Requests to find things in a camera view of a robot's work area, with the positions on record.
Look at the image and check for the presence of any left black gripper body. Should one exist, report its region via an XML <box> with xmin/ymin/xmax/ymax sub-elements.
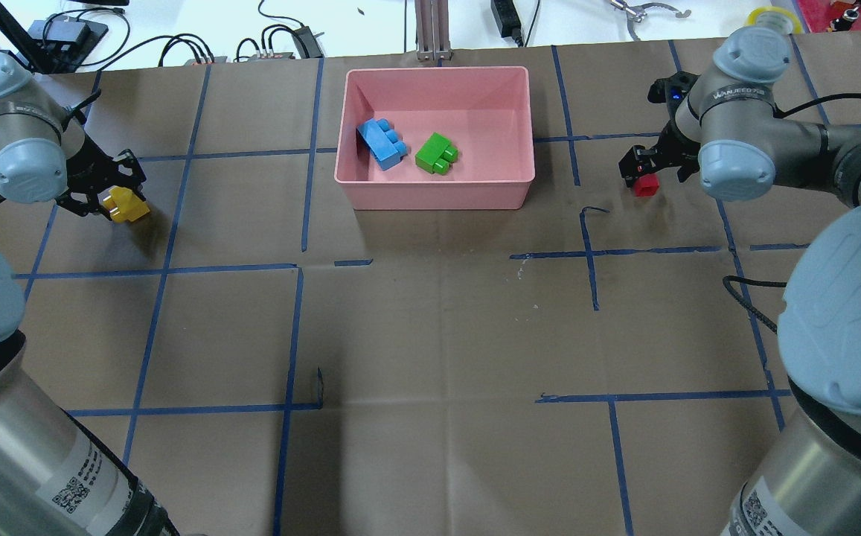
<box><xmin>63</xmin><ymin>133</ymin><xmax>110</xmax><ymax>193</ymax></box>

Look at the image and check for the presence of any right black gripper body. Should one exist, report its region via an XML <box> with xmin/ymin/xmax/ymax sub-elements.
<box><xmin>647</xmin><ymin>71</ymin><xmax>700</xmax><ymax>183</ymax></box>

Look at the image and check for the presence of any red toy block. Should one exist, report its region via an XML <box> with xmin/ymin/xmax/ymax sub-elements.
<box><xmin>631</xmin><ymin>173</ymin><xmax>659</xmax><ymax>197</ymax></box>

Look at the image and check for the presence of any yellow toy block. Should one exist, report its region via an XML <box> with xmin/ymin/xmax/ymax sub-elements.
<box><xmin>101</xmin><ymin>186</ymin><xmax>150</xmax><ymax>223</ymax></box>

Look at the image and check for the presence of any green toy block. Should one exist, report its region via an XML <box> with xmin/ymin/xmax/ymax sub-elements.
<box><xmin>415</xmin><ymin>132</ymin><xmax>458</xmax><ymax>174</ymax></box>

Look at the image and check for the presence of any blue toy block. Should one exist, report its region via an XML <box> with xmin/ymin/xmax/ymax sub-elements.
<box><xmin>356</xmin><ymin>118</ymin><xmax>409</xmax><ymax>171</ymax></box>

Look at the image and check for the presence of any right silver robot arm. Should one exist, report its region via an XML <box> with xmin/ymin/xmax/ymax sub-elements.
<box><xmin>618</xmin><ymin>13</ymin><xmax>861</xmax><ymax>535</ymax></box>

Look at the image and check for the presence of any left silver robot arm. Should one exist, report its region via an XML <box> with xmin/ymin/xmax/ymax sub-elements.
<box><xmin>0</xmin><ymin>52</ymin><xmax>178</xmax><ymax>535</ymax></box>

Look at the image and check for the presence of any pink plastic box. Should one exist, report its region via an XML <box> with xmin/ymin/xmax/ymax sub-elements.
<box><xmin>334</xmin><ymin>66</ymin><xmax>535</xmax><ymax>210</ymax></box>

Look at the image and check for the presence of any black device on desk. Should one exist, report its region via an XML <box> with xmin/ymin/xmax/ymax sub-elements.
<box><xmin>28</xmin><ymin>15</ymin><xmax>109</xmax><ymax>74</ymax></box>

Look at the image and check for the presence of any yellow tape roll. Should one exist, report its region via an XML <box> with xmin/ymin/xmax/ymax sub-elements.
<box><xmin>744</xmin><ymin>4</ymin><xmax>802</xmax><ymax>35</ymax></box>

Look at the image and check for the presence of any black power adapter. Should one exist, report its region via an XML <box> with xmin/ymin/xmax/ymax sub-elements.
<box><xmin>489</xmin><ymin>0</ymin><xmax>525</xmax><ymax>48</ymax></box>

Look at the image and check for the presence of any brown paper table cover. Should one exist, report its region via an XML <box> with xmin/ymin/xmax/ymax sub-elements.
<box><xmin>0</xmin><ymin>31</ymin><xmax>861</xmax><ymax>536</ymax></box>

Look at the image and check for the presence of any black cable hub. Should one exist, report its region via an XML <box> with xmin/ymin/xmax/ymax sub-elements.
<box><xmin>292</xmin><ymin>26</ymin><xmax>324</xmax><ymax>59</ymax></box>

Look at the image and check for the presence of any aluminium frame post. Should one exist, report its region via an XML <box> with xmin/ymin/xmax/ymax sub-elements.
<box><xmin>414</xmin><ymin>0</ymin><xmax>452</xmax><ymax>62</ymax></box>

